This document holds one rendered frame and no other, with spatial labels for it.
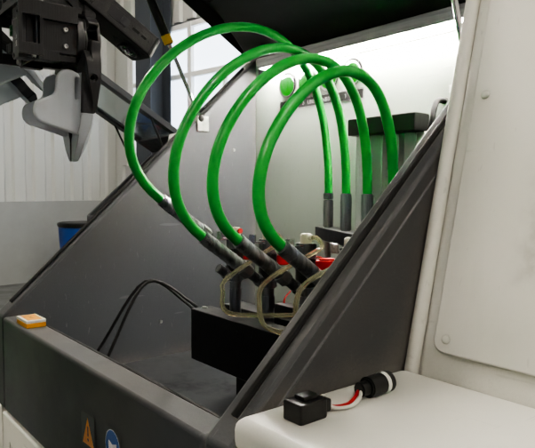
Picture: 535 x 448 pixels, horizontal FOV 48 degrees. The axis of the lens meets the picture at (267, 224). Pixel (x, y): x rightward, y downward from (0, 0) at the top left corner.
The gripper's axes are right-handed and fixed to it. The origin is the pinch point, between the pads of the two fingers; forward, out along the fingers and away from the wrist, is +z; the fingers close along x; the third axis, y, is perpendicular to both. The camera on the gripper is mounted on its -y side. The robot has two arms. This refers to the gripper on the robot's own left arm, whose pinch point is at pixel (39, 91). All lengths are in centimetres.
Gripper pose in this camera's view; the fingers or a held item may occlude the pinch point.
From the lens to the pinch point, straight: 93.1
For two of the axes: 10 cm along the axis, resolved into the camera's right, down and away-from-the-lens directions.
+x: 4.5, -1.7, -8.8
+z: 6.8, 7.0, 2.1
